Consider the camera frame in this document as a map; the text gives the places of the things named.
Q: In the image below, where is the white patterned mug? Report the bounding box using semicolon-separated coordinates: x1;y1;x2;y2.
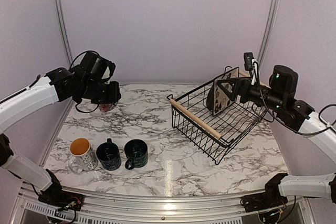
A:
68;138;98;174

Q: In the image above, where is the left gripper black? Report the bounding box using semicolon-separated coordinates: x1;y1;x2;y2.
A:
80;78;121;104

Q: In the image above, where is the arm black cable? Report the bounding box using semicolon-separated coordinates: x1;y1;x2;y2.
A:
251;103;336;137
68;50;99;114

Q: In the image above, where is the aluminium frame post left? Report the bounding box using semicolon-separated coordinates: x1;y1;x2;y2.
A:
54;0;73;66

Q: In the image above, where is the wooden rack handle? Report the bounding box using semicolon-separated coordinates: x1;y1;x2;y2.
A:
239;71;269;87
170;99;222;140

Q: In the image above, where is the square patterned plate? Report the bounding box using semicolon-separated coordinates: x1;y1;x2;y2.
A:
211;67;239;116

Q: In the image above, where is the dark green mug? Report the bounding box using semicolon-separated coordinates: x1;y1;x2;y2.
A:
124;139;148;170

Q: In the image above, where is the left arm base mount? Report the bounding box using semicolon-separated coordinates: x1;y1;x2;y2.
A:
38;169;83;211

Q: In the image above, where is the black wire dish rack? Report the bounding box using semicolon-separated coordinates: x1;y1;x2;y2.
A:
167;76;271;165

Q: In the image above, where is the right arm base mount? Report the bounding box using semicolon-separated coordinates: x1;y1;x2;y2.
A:
240;173;288;212

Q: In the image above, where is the red white patterned bowl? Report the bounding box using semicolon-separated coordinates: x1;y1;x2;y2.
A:
99;102;118;113

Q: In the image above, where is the aluminium frame post right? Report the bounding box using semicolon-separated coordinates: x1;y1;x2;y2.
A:
257;0;280;66

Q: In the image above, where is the front wooden rack handle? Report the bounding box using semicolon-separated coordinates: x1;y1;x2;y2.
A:
170;99;222;140

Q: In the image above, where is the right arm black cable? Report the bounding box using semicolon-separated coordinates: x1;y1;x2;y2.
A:
251;103;336;137

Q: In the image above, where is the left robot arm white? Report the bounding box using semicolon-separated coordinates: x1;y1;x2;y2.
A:
1;50;121;206

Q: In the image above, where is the rear wooden rack handle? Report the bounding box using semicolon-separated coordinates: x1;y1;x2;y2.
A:
239;71;269;87

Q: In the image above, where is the aluminium front table rail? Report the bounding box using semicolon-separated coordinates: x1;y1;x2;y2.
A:
10;183;316;223

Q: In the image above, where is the aluminium frame post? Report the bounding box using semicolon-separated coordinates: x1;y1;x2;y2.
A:
54;0;73;66
257;0;280;66

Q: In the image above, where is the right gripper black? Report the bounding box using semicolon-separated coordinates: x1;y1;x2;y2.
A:
217;76;285;112

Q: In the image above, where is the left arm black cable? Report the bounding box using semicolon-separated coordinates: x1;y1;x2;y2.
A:
68;50;99;114

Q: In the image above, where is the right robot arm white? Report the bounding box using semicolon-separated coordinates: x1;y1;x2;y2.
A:
216;62;335;207

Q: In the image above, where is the black round plate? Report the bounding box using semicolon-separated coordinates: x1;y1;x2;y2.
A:
206;86;214;111

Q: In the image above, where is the dark blue mug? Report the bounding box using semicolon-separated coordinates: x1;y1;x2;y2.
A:
96;138;121;171

